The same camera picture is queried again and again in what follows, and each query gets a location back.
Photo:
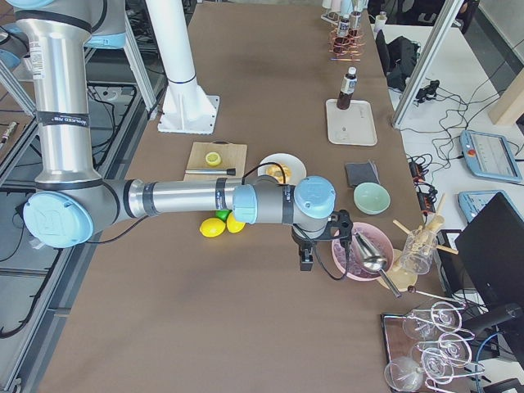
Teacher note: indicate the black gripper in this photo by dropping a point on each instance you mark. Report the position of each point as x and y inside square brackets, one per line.
[304, 242]

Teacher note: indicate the white round plate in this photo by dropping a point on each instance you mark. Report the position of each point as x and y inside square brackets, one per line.
[297, 167]

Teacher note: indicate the twisted glazed donut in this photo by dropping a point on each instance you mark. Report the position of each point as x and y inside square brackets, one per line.
[282, 173]

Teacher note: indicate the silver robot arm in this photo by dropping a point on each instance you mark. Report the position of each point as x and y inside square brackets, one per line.
[73, 201]

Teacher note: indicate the white serving tray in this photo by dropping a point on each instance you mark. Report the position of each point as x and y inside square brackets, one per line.
[353, 126]

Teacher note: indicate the dark tray with glasses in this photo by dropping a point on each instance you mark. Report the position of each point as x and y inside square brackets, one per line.
[426, 364]

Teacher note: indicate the dark drink bottle on tray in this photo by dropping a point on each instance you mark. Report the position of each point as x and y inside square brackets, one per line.
[348, 85]

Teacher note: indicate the steel ice scoop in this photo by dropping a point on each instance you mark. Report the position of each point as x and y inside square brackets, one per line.
[373, 261]

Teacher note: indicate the pink bowl with ice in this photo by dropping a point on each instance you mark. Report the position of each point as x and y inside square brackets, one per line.
[374, 241]

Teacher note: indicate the whole lemon far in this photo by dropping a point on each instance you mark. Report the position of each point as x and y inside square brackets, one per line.
[233, 225]

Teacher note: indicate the whole lemon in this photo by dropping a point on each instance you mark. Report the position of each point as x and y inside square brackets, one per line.
[212, 227]
[233, 225]

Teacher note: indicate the mint green bowl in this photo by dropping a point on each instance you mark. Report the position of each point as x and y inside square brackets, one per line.
[371, 198]

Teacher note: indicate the green lime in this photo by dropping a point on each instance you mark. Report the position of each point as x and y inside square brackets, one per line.
[222, 214]

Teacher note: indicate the grey folded cloth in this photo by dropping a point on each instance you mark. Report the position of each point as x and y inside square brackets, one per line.
[362, 172]

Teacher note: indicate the whole lemon near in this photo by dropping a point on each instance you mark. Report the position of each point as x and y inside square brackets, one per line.
[212, 227]

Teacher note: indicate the wooden mug tree stand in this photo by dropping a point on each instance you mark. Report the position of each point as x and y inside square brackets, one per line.
[434, 225]

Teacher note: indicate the steel muddler black tip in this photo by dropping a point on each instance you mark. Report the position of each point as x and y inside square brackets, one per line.
[211, 171]

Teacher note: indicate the clear glass mug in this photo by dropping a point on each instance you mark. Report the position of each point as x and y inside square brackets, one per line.
[418, 251]

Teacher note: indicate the bamboo cutting board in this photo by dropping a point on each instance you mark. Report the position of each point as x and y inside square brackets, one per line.
[232, 156]

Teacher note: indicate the lemon half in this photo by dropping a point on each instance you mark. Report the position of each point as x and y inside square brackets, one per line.
[213, 158]

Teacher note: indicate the wine glass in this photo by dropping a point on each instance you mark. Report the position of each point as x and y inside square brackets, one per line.
[429, 323]

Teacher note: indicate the blue teach pendant near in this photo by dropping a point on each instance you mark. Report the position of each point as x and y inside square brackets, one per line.
[472, 202]

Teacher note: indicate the blue teach pendant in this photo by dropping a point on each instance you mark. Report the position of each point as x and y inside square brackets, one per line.
[472, 202]
[489, 156]

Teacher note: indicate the black monitor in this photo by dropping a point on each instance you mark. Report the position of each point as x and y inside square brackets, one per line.
[491, 249]

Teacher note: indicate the blue teach pendant far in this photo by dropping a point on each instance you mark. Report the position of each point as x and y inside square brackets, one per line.
[489, 156]

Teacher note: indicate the dark bottle in rack front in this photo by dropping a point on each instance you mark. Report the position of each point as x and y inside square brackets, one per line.
[343, 28]

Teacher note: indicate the dark bottle in rack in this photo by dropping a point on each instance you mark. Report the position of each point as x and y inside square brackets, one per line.
[354, 28]
[343, 28]

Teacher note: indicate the black bag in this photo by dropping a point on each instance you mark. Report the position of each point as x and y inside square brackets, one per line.
[398, 59]

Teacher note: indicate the dark bottle in rack rear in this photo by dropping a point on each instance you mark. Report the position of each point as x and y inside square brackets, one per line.
[354, 28]

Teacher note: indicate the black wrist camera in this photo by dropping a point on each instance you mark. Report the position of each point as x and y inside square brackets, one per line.
[341, 227]

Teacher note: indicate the copper wire bottle rack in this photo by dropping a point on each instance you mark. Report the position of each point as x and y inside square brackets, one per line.
[348, 48]

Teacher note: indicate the aluminium frame post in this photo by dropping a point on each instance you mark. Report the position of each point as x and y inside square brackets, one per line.
[440, 29]

